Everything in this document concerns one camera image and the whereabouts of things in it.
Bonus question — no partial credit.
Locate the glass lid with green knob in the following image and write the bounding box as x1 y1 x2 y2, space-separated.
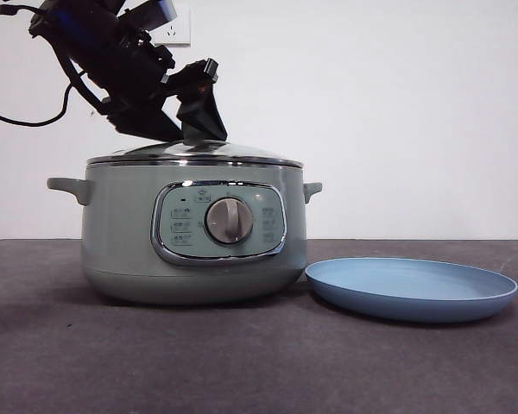
87 136 304 168

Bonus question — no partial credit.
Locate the sage green electric steamer pot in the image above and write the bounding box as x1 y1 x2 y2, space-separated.
47 161 323 306

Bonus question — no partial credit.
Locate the light blue round plate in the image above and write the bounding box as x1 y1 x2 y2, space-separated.
305 257 518 324

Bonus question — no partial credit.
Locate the white wall power socket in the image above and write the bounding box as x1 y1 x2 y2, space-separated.
148 7 192 47

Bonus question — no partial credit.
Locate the black cable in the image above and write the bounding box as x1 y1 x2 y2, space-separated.
0 81 77 128

